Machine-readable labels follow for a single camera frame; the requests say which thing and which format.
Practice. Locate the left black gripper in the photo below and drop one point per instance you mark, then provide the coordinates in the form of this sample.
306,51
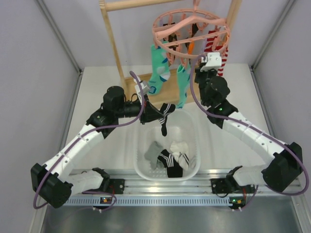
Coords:
149,112

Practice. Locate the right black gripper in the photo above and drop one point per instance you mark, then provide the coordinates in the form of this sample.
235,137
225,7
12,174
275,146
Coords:
198,73

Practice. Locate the black sock white stripes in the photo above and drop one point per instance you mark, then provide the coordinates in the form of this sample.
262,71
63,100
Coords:
166,109

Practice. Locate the pink round clip hanger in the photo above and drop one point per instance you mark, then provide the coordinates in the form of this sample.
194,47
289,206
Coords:
184,33

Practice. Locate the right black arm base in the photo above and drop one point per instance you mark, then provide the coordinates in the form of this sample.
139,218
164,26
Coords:
222,187

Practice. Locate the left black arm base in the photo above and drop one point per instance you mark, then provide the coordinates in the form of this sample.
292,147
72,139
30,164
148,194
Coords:
115,186

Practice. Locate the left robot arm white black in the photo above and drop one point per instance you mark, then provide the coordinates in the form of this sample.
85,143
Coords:
53,181

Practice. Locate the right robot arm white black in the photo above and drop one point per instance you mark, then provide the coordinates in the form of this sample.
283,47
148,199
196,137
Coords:
283,162

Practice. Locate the green sock right hanging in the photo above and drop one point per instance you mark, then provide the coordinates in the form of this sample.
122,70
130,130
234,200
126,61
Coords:
183,81

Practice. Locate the green sock hanging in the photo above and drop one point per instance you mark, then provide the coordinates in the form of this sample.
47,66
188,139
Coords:
183,81
160,69

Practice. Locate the white plastic laundry basket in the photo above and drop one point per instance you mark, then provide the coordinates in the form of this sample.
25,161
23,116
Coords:
181,126

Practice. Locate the red white striped sock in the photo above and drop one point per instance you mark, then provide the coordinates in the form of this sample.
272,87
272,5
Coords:
224,60

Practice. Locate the grey sock in basket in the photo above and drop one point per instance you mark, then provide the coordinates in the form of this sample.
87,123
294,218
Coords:
152,154

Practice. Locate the green sock left hanging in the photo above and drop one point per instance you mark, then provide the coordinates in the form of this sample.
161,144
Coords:
160,69

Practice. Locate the white sock in basket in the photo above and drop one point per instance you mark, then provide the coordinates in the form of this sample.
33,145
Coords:
181,153

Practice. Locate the black striped sock in basket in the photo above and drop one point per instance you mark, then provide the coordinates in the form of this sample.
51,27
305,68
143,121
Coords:
174,170

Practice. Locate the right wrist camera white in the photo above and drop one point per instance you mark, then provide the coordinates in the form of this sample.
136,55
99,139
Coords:
211,60

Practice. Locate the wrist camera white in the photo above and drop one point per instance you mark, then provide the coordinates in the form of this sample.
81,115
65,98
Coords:
211,60
143,87

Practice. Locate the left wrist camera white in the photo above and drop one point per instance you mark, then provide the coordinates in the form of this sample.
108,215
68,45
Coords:
143,87

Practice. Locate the aluminium mounting rail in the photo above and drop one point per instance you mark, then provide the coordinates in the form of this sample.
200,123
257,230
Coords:
198,185

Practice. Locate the perforated grey cable duct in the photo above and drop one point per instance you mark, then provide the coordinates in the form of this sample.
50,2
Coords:
105,201

